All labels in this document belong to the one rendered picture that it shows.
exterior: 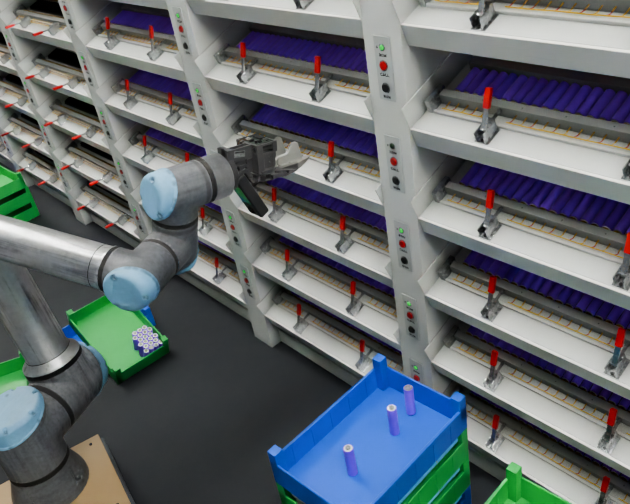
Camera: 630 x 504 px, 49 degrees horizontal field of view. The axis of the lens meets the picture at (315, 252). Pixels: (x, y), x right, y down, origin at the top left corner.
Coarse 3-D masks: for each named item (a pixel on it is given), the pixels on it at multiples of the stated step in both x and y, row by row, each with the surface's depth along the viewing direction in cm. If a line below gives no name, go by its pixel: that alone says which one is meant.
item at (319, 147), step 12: (252, 132) 187; (264, 132) 181; (276, 132) 178; (288, 144) 175; (300, 144) 172; (312, 144) 169; (324, 144) 167; (336, 156) 164; (348, 156) 160; (360, 156) 158; (372, 168) 156
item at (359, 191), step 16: (240, 112) 190; (256, 112) 193; (224, 128) 188; (240, 128) 189; (224, 144) 189; (336, 160) 165; (288, 176) 173; (304, 176) 166; (320, 176) 164; (352, 176) 159; (336, 192) 160; (352, 192) 155; (368, 192) 153; (368, 208) 155
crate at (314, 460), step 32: (384, 384) 136; (416, 384) 131; (320, 416) 127; (352, 416) 133; (384, 416) 131; (416, 416) 130; (448, 416) 128; (288, 448) 122; (320, 448) 127; (384, 448) 125; (416, 448) 124; (288, 480) 118; (320, 480) 121; (352, 480) 120; (384, 480) 119; (416, 480) 118
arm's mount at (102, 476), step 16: (80, 448) 186; (96, 448) 185; (96, 464) 180; (112, 464) 182; (96, 480) 175; (112, 480) 174; (0, 496) 177; (80, 496) 172; (96, 496) 171; (112, 496) 170
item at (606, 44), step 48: (432, 0) 121; (480, 0) 109; (528, 0) 108; (576, 0) 102; (624, 0) 97; (432, 48) 120; (480, 48) 112; (528, 48) 105; (576, 48) 99; (624, 48) 94
